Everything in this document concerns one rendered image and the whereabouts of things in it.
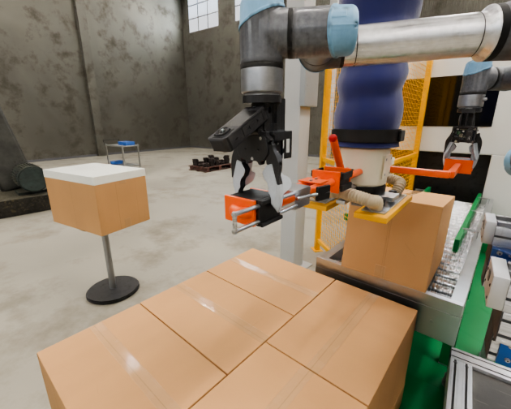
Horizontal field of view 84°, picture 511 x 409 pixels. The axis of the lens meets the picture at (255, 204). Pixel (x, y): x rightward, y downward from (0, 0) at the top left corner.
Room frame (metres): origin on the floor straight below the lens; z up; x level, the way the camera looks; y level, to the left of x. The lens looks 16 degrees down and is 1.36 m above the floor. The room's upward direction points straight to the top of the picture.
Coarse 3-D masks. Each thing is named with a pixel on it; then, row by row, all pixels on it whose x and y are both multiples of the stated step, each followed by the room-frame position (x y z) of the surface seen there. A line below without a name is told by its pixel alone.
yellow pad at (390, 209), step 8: (384, 200) 0.88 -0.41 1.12; (400, 200) 0.96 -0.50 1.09; (408, 200) 0.99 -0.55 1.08; (360, 208) 0.89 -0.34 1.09; (368, 208) 0.87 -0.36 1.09; (384, 208) 0.87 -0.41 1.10; (392, 208) 0.88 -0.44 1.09; (400, 208) 0.90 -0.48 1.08; (360, 216) 0.83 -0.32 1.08; (368, 216) 0.82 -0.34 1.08; (376, 216) 0.81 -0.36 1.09; (384, 216) 0.80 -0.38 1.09; (392, 216) 0.83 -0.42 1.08
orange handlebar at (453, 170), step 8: (392, 168) 0.97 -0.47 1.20; (400, 168) 0.96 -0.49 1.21; (408, 168) 0.94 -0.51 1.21; (416, 168) 0.94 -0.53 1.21; (456, 168) 0.93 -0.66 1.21; (352, 176) 0.86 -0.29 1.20; (432, 176) 0.90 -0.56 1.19; (440, 176) 0.88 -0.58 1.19; (448, 176) 0.87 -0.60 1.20; (304, 184) 0.72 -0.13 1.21; (312, 184) 0.75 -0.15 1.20; (320, 184) 0.70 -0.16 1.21; (312, 192) 0.66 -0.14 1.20; (288, 200) 0.58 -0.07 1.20; (232, 208) 0.50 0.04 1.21; (240, 208) 0.50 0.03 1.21; (240, 216) 0.49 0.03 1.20; (248, 216) 0.49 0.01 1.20
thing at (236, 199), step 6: (240, 192) 0.56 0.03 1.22; (246, 192) 0.55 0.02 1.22; (252, 192) 0.55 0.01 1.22; (258, 192) 0.55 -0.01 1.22; (264, 192) 0.55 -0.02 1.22; (228, 198) 0.53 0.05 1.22; (234, 198) 0.52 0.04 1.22; (240, 198) 0.51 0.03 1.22; (246, 198) 0.51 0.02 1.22; (252, 198) 0.51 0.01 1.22; (258, 198) 0.51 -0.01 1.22; (228, 204) 0.53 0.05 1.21; (240, 204) 0.51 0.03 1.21; (246, 204) 0.50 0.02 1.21; (252, 204) 0.49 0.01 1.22; (228, 210) 0.53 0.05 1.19; (252, 210) 0.49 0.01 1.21; (228, 216) 0.53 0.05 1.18; (252, 216) 0.49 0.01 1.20; (240, 222) 0.51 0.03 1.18; (246, 222) 0.50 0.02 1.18
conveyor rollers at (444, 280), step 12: (456, 204) 2.75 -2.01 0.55; (468, 204) 2.75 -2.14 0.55; (480, 204) 2.76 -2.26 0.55; (456, 216) 2.43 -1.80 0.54; (480, 216) 2.40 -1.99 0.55; (456, 228) 2.13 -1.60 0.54; (468, 228) 2.10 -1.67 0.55; (468, 240) 1.87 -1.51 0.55; (444, 252) 1.72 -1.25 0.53; (456, 252) 1.68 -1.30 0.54; (444, 264) 1.56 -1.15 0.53; (456, 264) 1.53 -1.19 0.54; (444, 276) 1.41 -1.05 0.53; (456, 276) 1.39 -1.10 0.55; (432, 288) 1.29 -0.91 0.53; (444, 288) 1.27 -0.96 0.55
